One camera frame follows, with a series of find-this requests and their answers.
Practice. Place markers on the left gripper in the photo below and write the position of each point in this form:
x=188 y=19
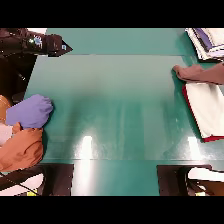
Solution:
x=54 y=45

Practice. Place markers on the brown garment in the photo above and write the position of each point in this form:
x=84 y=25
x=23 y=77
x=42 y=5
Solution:
x=193 y=73

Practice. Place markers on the purple garment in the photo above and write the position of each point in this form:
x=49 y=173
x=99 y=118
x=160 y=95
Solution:
x=28 y=113

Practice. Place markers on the tan garment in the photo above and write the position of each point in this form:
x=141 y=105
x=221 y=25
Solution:
x=3 y=108

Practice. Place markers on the white garment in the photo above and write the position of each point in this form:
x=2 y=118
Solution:
x=208 y=110
x=4 y=133
x=200 y=51

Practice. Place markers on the orange garment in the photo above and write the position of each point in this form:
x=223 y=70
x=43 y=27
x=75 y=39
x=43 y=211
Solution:
x=21 y=150

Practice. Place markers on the violet garment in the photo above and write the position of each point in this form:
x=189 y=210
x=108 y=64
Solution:
x=202 y=37

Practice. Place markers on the cream garment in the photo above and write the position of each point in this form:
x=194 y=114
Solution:
x=216 y=35

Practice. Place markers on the red garment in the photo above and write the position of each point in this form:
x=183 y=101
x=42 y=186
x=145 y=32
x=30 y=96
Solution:
x=215 y=139

